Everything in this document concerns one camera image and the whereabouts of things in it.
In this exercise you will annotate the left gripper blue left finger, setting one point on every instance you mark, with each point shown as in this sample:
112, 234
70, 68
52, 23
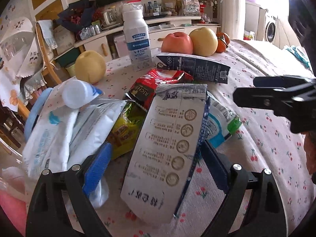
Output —
96, 168

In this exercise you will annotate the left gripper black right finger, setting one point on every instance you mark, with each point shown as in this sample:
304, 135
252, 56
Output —
218, 165

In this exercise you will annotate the yellow green snack bag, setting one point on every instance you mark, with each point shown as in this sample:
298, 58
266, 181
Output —
126, 129

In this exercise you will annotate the blue white carton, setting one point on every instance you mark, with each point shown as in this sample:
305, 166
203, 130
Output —
164, 152

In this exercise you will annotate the silver foil packet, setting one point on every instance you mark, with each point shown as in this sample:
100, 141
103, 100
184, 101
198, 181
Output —
92, 127

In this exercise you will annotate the green white snack packet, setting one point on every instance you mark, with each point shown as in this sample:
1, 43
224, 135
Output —
222, 123

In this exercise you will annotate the white wet wipes pack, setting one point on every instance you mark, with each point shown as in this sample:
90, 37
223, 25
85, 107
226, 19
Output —
48, 145

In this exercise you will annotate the washing machine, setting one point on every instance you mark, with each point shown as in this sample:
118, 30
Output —
267, 26

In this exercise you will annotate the orange tangerine with leaf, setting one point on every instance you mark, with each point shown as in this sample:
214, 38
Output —
221, 46

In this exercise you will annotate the red coffee packet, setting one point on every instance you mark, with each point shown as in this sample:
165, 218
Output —
143, 90

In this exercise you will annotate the blue stool seat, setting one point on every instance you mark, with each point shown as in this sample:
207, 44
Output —
35, 112

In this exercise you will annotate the orange tangerine far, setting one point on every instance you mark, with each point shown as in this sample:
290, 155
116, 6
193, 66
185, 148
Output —
223, 37

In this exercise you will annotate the pink plastic bin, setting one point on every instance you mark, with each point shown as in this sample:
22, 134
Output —
13, 197

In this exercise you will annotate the dark blue milk carton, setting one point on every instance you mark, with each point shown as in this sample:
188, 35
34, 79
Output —
200, 68

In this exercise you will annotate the yellow pear near bottle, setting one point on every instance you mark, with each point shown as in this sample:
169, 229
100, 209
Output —
90, 67

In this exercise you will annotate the yellow pear beside apple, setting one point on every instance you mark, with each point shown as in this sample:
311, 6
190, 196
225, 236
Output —
204, 41

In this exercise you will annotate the red apple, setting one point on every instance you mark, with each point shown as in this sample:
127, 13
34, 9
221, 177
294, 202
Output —
177, 42

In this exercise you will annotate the wooden chair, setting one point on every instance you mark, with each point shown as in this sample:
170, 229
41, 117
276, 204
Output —
48, 68

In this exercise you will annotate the clear plastic bag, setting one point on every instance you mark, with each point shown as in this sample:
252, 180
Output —
190, 8

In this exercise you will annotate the white plastic bottle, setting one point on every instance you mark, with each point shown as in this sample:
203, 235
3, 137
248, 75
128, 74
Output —
136, 36

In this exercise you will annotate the mesh food cover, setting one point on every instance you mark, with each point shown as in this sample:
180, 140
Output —
19, 45

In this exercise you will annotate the dark flower bouquet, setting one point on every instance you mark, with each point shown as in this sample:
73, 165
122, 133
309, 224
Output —
77, 16

